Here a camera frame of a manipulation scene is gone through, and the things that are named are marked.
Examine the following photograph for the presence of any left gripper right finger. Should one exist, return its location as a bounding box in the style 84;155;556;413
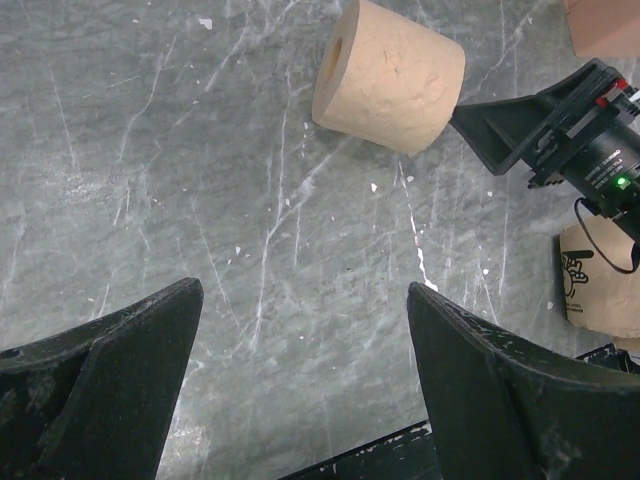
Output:
407;282;639;479

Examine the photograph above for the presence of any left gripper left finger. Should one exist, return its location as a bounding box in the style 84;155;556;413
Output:
1;278;204;479

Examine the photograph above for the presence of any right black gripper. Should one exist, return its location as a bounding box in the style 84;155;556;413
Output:
450;59;639;220

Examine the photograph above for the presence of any tan paper roll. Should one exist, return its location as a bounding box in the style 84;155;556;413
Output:
311;1;466;155

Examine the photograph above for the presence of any tan roll with label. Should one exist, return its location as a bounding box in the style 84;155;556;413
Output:
559;217;639;355

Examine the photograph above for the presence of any orange plastic file organizer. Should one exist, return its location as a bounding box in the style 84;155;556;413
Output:
562;0;639;58

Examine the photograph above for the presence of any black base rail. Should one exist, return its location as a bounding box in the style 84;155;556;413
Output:
279;344;640;480

